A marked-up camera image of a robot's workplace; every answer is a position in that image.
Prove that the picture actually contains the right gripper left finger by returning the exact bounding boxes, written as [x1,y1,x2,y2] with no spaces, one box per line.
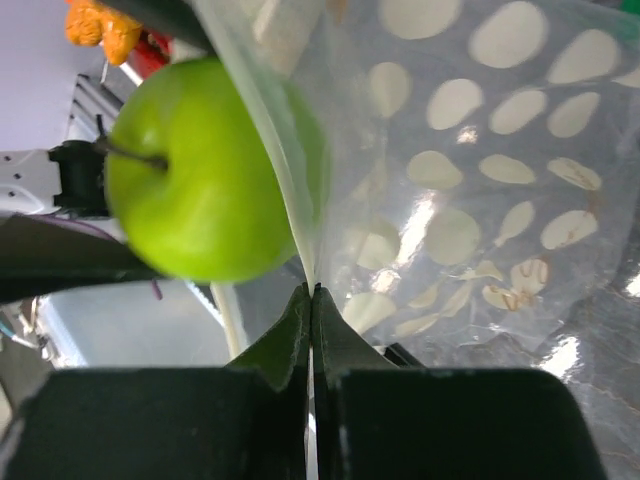
[1,285,311,479]

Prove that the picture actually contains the red toy lobster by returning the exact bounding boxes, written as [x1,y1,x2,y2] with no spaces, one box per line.
[131,30,171,68]

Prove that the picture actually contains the green toy apple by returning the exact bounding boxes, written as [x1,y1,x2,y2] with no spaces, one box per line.
[105,57,296,283]

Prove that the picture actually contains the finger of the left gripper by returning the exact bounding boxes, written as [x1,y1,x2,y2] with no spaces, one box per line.
[1,215,160,304]
[102,0,213,54]

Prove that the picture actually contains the orange toy ginger root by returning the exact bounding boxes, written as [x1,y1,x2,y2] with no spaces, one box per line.
[65,0,143,66]

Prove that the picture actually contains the green t-shirt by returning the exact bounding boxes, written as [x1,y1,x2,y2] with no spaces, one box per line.
[620,0,640,18]

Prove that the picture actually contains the dotted clear zip bag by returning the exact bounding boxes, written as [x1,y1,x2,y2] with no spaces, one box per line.
[193,1,639,365]

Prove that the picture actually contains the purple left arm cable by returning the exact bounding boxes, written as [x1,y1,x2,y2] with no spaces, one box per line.
[44,214,164,301]

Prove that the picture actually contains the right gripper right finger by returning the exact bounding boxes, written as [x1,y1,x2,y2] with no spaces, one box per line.
[311,287,605,479]

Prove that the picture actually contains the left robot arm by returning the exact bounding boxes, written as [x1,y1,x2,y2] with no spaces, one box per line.
[1,133,158,304]

